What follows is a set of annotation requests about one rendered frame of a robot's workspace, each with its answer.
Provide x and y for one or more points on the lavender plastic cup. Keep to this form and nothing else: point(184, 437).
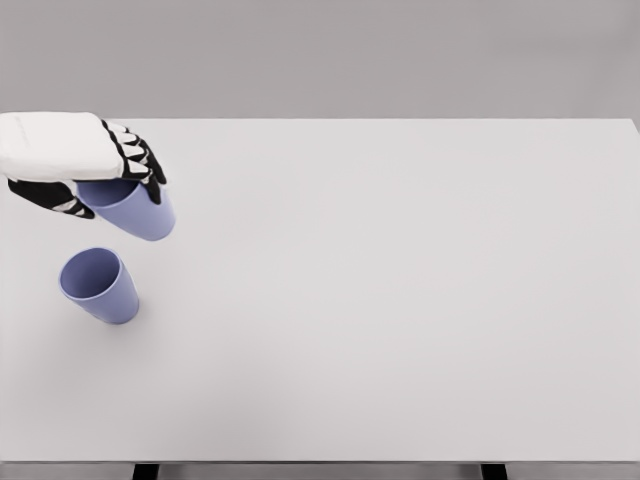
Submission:
point(102, 290)
point(137, 215)

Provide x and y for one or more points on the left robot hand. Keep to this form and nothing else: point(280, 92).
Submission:
point(60, 147)

